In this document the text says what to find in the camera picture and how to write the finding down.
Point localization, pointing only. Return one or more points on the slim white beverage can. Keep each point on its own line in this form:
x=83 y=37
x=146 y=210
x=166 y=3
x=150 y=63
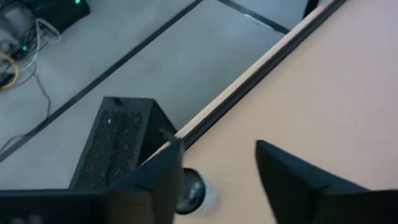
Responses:
x=194 y=193

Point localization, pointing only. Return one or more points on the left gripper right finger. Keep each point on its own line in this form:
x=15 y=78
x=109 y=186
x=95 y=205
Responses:
x=311 y=199

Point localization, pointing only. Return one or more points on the black perforated computer case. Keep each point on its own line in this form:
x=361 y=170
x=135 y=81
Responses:
x=109 y=146

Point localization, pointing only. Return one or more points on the black device with green light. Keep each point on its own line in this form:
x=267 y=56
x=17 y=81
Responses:
x=62 y=12

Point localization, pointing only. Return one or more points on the black clip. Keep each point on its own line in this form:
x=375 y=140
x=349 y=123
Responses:
x=311 y=6

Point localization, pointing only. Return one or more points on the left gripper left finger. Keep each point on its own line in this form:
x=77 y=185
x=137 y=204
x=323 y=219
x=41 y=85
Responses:
x=140 y=202

